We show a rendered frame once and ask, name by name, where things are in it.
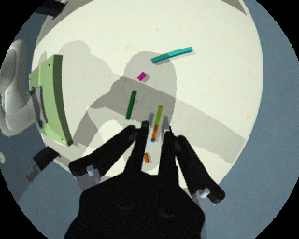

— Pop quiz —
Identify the turquoise rod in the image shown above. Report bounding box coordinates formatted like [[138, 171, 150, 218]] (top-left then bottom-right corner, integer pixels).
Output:
[[151, 47, 193, 63]]

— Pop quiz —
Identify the dark green rod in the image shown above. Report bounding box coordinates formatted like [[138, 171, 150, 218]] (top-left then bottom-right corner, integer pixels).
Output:
[[125, 91, 137, 120]]

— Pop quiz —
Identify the lime green rod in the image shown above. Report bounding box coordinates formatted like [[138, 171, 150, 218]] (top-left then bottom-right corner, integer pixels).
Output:
[[154, 105, 163, 125]]

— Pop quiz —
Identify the small magenta block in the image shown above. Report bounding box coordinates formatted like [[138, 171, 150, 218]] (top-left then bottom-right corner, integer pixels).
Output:
[[137, 72, 146, 81]]

